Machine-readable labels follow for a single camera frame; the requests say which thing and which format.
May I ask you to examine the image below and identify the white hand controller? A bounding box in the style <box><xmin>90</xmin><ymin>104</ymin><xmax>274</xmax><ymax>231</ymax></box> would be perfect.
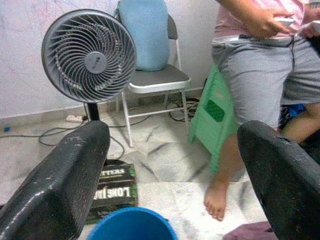
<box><xmin>301</xmin><ymin>19</ymin><xmax>320</xmax><ymax>31</ymax></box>
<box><xmin>274</xmin><ymin>16</ymin><xmax>295</xmax><ymax>27</ymax></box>

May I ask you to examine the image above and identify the person's left hand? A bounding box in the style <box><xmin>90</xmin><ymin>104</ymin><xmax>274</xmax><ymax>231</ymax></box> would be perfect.
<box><xmin>299</xmin><ymin>24</ymin><xmax>320</xmax><ymax>39</ymax></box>

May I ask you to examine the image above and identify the blue plastic bag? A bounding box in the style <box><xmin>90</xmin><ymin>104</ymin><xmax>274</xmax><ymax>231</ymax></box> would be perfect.
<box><xmin>281</xmin><ymin>103</ymin><xmax>307</xmax><ymax>126</ymax></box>

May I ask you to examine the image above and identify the white folding chair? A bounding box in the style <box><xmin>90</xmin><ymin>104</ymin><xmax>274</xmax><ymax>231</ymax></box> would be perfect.
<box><xmin>114</xmin><ymin>13</ymin><xmax>192</xmax><ymax>148</ymax></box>

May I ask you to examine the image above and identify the person in grey shorts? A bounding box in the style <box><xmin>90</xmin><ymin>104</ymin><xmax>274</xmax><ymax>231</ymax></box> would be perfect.
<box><xmin>203</xmin><ymin>0</ymin><xmax>320</xmax><ymax>222</ymax></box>

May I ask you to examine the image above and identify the grey standing fan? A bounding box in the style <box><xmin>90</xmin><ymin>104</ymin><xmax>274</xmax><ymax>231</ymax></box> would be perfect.
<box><xmin>41</xmin><ymin>9</ymin><xmax>138</xmax><ymax>123</ymax></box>

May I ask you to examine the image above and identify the purple printed blanket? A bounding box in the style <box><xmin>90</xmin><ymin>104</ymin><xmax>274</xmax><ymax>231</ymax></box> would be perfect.
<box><xmin>222</xmin><ymin>221</ymin><xmax>280</xmax><ymax>240</ymax></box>

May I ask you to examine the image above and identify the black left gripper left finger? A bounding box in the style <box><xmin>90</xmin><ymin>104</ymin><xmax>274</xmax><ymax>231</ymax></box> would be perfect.
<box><xmin>0</xmin><ymin>120</ymin><xmax>111</xmax><ymax>240</ymax></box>

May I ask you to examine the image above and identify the black printed carton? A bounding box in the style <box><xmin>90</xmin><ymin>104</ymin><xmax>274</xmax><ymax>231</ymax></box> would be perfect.
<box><xmin>86</xmin><ymin>159</ymin><xmax>140</xmax><ymax>225</ymax></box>

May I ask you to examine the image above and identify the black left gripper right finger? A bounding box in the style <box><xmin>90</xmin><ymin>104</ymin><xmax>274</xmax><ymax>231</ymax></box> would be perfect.
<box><xmin>236</xmin><ymin>120</ymin><xmax>320</xmax><ymax>240</ymax></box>

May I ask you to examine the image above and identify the blue plastic bucket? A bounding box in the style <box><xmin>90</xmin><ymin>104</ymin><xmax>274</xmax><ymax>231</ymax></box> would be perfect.
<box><xmin>86</xmin><ymin>206</ymin><xmax>180</xmax><ymax>240</ymax></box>

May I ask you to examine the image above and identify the black floor cable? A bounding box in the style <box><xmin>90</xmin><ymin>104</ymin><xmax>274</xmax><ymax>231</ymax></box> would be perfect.
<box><xmin>0</xmin><ymin>119</ymin><xmax>126</xmax><ymax>161</ymax></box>

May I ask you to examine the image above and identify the white power strip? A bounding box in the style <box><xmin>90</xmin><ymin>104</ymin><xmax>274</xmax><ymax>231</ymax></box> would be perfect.
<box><xmin>65</xmin><ymin>114</ymin><xmax>85</xmax><ymax>123</ymax></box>

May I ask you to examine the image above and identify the black cable bundle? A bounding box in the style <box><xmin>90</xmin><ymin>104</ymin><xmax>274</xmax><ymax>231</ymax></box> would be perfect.
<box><xmin>166</xmin><ymin>96</ymin><xmax>201</xmax><ymax>123</ymax></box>

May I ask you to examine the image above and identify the person's right hand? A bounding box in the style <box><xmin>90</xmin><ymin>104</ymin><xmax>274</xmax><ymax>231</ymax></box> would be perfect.
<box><xmin>246</xmin><ymin>8</ymin><xmax>292</xmax><ymax>40</ymax></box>

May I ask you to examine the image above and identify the green plastic stool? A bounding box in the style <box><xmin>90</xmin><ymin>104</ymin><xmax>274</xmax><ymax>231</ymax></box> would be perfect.
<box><xmin>188</xmin><ymin>63</ymin><xmax>238</xmax><ymax>175</ymax></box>

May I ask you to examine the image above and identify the light blue pillow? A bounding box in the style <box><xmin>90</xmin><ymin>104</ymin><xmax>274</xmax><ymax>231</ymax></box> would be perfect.
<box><xmin>117</xmin><ymin>0</ymin><xmax>171</xmax><ymax>72</ymax></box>

